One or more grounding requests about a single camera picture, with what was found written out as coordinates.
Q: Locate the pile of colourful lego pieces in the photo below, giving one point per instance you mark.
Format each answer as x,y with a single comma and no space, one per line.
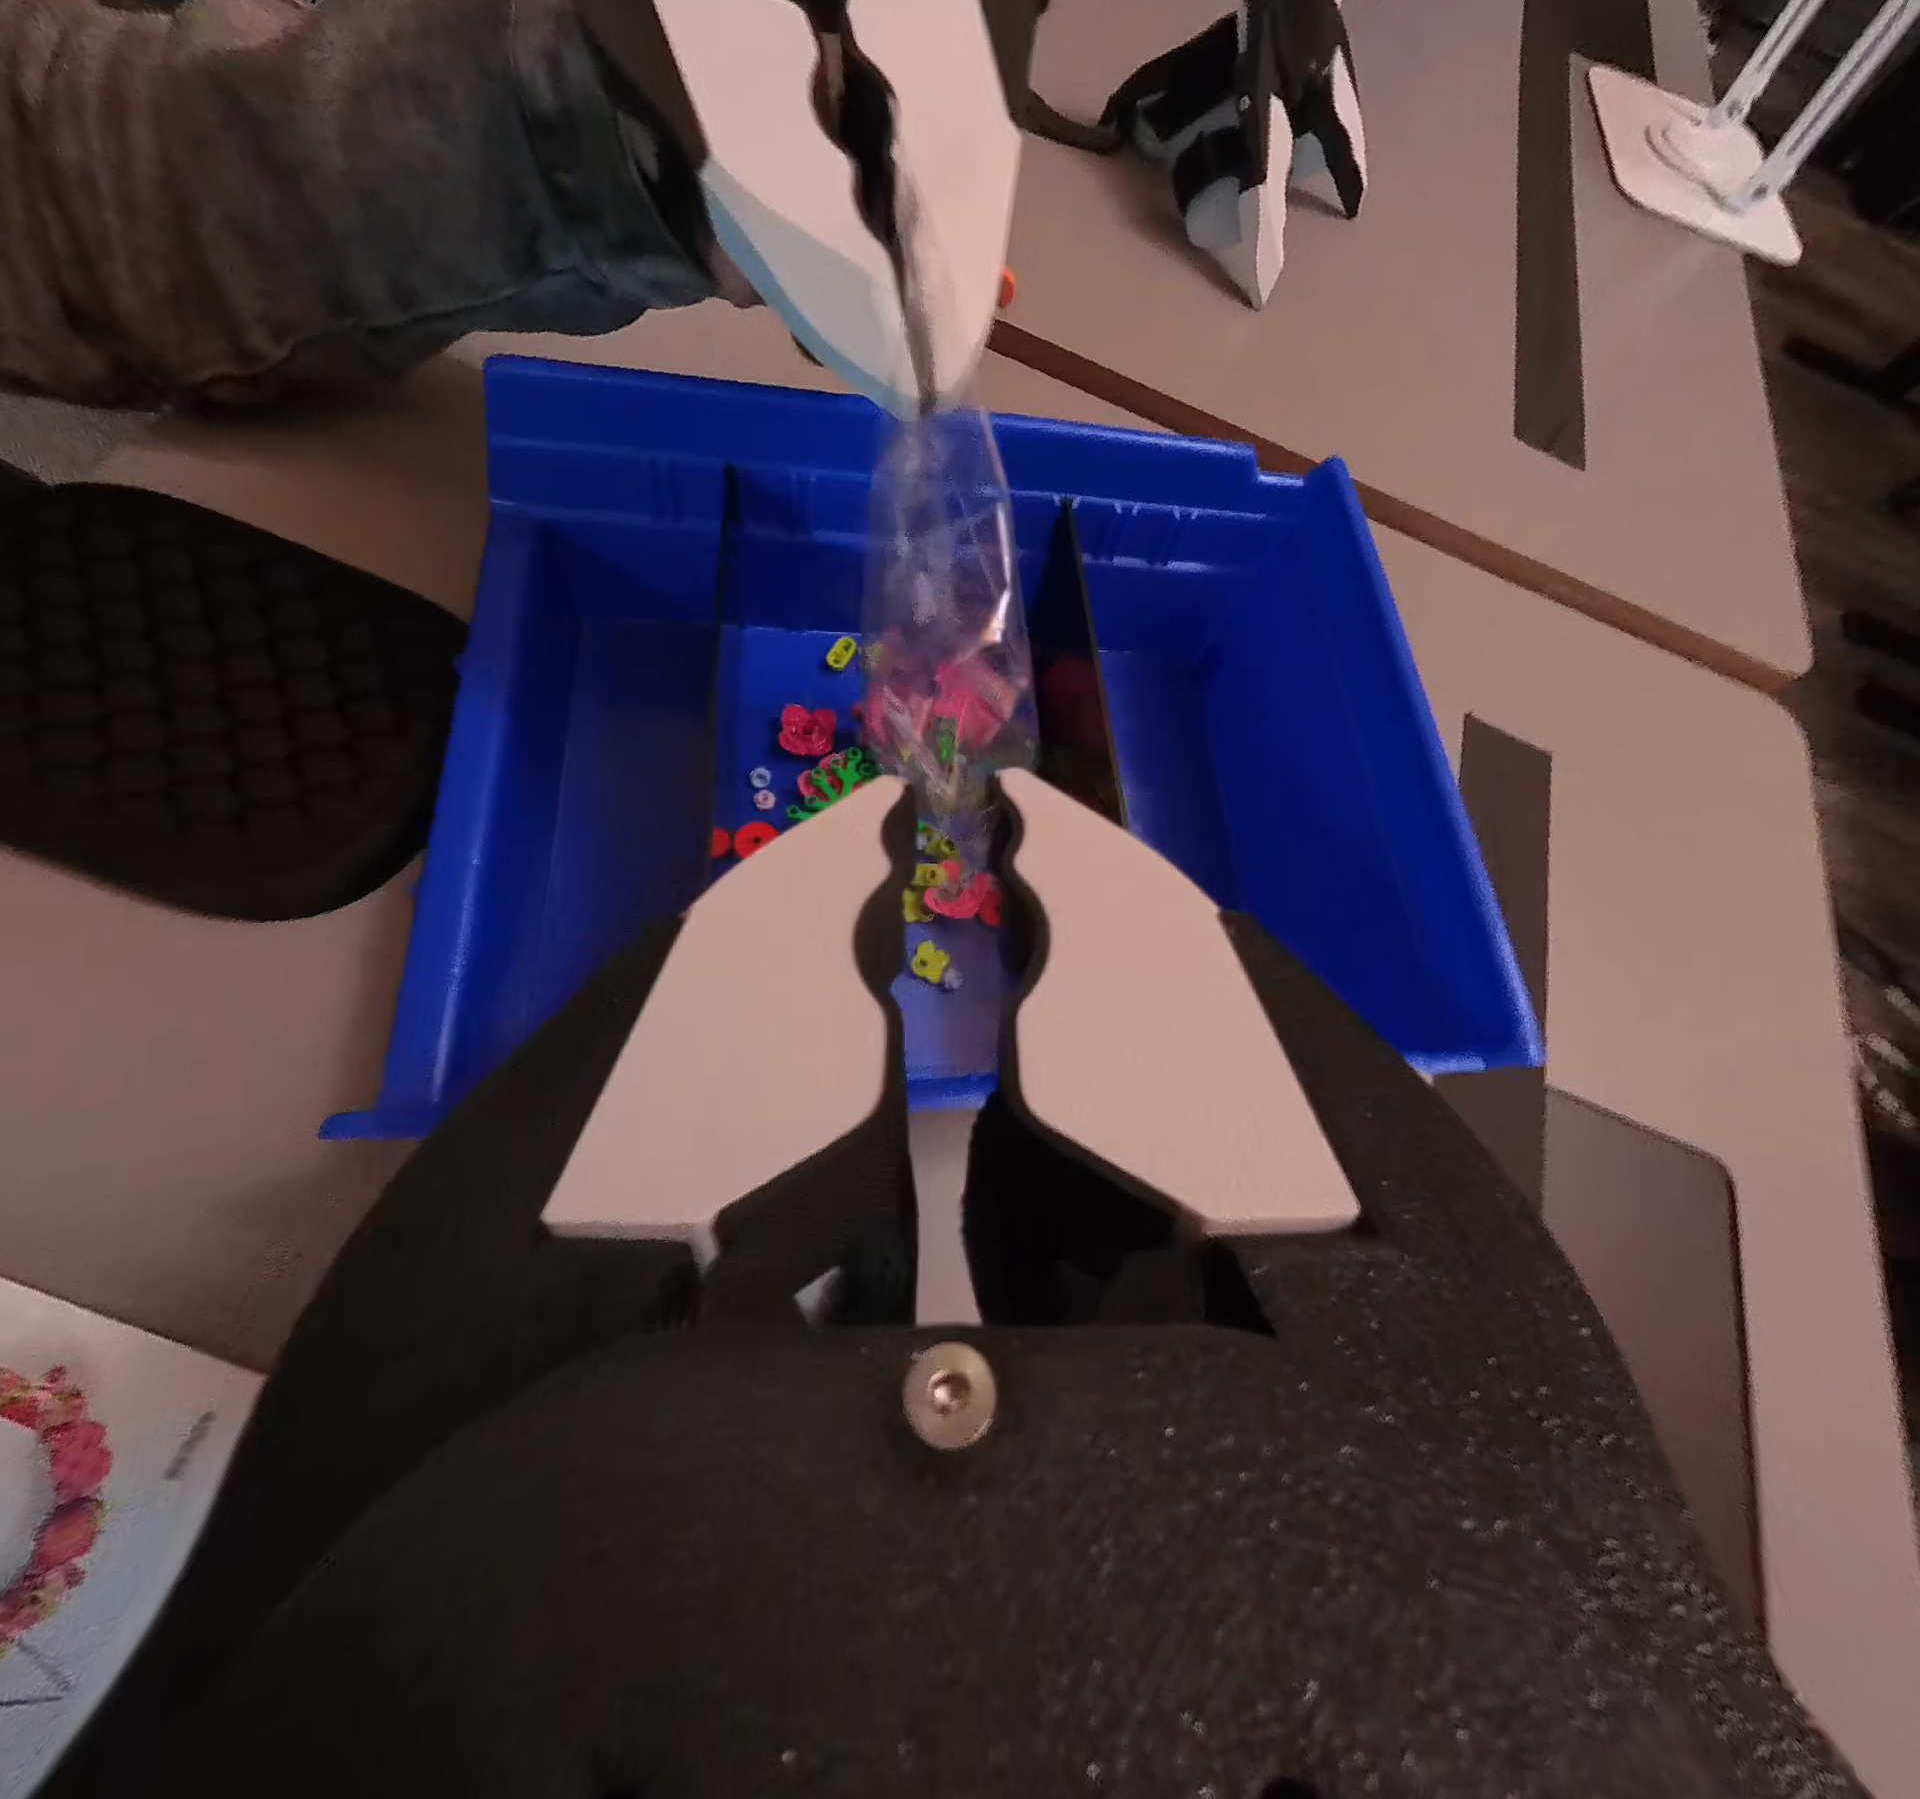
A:
811,731

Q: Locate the blue plastic bin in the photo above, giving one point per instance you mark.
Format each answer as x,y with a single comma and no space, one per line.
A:
1321,809

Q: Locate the black mesh pad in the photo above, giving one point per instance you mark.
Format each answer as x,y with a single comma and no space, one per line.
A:
211,689

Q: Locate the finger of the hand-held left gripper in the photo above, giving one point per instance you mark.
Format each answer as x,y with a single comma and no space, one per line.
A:
764,164
952,134

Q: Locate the white folding stand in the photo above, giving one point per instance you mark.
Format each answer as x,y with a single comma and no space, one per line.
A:
1695,156

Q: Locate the black bin divider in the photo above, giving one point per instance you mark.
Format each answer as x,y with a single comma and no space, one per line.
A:
1089,659
725,629

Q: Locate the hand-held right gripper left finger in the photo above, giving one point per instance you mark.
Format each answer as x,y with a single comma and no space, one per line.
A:
734,1049

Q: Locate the flower print instruction booklet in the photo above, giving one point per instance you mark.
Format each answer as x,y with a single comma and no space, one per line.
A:
134,1529

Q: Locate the person's left forearm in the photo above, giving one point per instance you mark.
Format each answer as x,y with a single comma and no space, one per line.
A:
301,164

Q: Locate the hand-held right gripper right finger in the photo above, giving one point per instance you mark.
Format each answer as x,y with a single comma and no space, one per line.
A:
1170,1049

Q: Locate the spare black white gripper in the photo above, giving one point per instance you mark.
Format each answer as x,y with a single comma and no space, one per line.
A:
1261,178

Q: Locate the clear printed plastic bag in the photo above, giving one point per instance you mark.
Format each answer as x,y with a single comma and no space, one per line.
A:
952,695

